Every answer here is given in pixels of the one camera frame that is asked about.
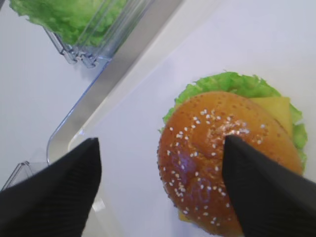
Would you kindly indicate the clear bun container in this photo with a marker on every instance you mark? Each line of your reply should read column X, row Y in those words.
column 22, row 172

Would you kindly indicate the clear lettuce and cheese container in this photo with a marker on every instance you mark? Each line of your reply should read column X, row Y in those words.
column 107, row 30

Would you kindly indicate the green lettuce leaf on burger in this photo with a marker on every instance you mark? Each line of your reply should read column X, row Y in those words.
column 249, row 87

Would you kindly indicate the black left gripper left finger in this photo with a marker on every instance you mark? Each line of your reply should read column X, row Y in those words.
column 55, row 202

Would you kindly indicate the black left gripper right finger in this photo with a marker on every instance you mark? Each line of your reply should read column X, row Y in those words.
column 269, row 199

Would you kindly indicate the white serving tray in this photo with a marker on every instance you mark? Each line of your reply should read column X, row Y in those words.
column 272, row 39

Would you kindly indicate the green lettuce in container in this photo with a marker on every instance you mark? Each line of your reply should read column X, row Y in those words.
column 67, row 18

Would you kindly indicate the sesame top bun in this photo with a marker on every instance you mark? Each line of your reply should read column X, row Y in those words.
column 212, row 158

